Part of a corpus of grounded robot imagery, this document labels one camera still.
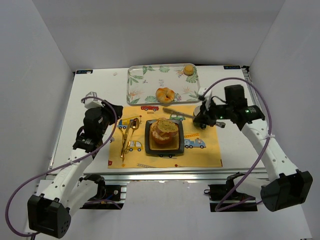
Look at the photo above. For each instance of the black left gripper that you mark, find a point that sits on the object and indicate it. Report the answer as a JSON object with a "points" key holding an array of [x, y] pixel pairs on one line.
{"points": [[113, 111]]}

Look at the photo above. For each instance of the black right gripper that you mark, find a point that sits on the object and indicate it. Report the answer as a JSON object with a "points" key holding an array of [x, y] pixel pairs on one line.
{"points": [[200, 117]]}

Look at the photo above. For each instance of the garlic toast bread slice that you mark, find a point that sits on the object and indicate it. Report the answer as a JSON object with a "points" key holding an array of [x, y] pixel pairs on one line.
{"points": [[166, 126]]}

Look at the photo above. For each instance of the large sugared round bread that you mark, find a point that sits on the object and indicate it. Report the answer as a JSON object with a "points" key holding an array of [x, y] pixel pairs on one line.
{"points": [[161, 138]]}

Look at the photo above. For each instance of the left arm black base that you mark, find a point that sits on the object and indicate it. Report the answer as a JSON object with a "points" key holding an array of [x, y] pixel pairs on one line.
{"points": [[108, 196]]}

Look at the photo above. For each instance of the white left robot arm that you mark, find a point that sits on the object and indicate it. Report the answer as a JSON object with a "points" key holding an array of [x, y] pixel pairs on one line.
{"points": [[51, 211]]}

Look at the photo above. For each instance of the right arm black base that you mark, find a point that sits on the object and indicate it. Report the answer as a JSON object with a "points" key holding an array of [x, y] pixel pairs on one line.
{"points": [[216, 192]]}

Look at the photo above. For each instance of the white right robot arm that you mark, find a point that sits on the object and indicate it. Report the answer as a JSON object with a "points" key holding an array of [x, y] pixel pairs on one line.
{"points": [[286, 186]]}

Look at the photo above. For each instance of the twisted croissant bread roll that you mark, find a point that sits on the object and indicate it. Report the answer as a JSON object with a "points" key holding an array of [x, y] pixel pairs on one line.
{"points": [[165, 95]]}

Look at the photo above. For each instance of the small round bread bun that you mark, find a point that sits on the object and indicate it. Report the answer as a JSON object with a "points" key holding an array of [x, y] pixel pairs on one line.
{"points": [[188, 70]]}

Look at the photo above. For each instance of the gold spoon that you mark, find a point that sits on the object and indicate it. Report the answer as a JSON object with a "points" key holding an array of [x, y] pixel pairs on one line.
{"points": [[135, 126]]}

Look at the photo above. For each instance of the gold knife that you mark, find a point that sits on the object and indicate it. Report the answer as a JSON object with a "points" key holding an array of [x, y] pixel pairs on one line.
{"points": [[124, 140]]}

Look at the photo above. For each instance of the dark green mug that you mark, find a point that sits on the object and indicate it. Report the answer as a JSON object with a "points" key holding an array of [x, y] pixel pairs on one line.
{"points": [[197, 111]]}

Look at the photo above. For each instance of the leaf pattern serving tray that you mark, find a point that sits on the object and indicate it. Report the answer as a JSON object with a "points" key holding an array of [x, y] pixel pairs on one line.
{"points": [[144, 80]]}

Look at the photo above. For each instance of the yellow vehicle print placemat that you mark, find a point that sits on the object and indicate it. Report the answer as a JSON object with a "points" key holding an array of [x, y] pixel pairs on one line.
{"points": [[201, 146]]}

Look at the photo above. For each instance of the black square amber plate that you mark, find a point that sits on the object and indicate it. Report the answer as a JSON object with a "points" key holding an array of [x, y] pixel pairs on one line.
{"points": [[170, 148]]}

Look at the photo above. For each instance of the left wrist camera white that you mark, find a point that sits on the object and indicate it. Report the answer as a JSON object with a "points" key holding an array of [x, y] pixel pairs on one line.
{"points": [[91, 100]]}

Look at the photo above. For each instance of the aluminium table frame rail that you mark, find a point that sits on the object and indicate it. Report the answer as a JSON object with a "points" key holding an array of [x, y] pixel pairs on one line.
{"points": [[237, 153]]}

